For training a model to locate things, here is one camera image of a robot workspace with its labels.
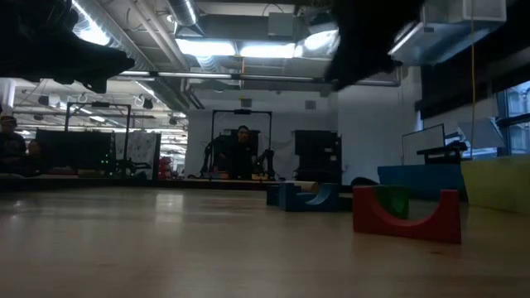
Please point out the natural wooden cylinder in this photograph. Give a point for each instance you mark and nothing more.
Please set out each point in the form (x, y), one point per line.
(304, 186)

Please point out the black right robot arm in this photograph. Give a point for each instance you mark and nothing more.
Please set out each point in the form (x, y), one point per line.
(372, 12)

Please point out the grey laptop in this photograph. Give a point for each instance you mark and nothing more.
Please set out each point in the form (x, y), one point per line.
(482, 132)

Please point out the person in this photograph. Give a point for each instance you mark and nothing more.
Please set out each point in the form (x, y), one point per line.
(37, 157)
(10, 145)
(242, 153)

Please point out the blue plastic bin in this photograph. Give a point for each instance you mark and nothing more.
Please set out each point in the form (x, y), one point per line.
(418, 182)

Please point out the ceiling light fixture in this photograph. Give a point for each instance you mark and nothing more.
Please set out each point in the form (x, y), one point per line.
(232, 49)

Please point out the blue wooden plank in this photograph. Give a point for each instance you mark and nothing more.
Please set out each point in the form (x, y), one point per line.
(273, 195)

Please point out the round silver duct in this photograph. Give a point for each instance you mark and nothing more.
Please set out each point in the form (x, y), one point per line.
(182, 12)

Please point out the green wooden plank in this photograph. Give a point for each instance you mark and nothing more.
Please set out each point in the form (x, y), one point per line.
(346, 203)

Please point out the black aluminium table frame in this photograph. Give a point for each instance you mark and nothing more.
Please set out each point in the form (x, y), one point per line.
(124, 184)

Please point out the grey ceiling pipe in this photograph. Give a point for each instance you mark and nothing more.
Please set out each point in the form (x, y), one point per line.
(248, 77)

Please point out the black robot cell frame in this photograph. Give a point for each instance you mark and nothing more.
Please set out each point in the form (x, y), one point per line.
(242, 111)
(99, 105)

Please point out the blue wooden block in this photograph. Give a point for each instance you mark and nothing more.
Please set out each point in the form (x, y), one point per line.
(294, 200)

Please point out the yellow translucent plastic bin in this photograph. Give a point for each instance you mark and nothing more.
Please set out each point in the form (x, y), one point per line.
(497, 186)

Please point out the black cabinet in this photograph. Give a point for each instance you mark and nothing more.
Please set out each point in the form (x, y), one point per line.
(319, 155)

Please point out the red wooden arch block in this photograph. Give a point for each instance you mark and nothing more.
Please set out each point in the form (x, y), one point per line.
(368, 219)

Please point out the white drawn-on board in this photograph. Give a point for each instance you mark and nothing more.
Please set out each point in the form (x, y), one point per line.
(141, 151)

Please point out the white board panel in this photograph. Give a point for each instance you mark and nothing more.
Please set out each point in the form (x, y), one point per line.
(422, 145)

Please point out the black side desk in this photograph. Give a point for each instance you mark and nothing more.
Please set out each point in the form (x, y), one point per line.
(441, 151)

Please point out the window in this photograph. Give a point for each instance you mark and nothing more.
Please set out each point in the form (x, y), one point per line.
(517, 124)

